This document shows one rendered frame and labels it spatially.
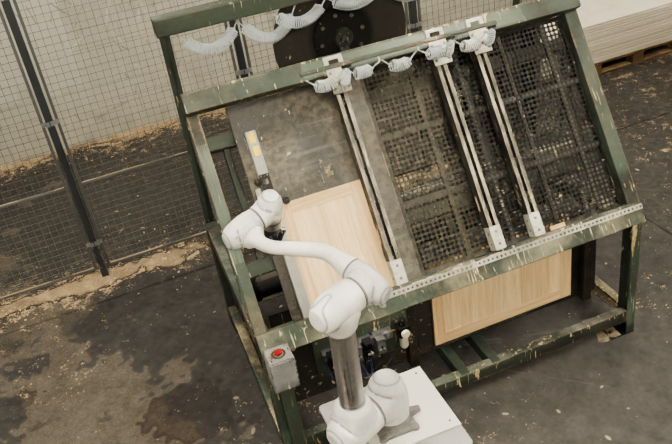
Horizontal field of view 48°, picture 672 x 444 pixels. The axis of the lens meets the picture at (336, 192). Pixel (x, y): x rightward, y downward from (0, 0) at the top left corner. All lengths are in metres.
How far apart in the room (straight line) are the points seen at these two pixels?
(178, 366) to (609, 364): 2.63
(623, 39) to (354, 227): 5.09
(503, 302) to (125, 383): 2.40
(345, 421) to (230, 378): 1.91
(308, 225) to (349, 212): 0.22
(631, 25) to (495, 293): 4.50
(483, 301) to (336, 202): 1.14
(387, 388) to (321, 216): 1.02
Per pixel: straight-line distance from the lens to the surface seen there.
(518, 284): 4.48
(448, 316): 4.34
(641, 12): 8.37
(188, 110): 3.65
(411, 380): 3.52
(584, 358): 4.73
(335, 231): 3.75
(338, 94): 3.79
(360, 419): 3.03
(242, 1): 4.05
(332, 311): 2.65
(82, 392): 5.16
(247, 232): 2.97
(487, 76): 4.11
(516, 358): 4.48
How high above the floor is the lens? 3.24
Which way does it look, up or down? 30 degrees down
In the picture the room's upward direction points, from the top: 9 degrees counter-clockwise
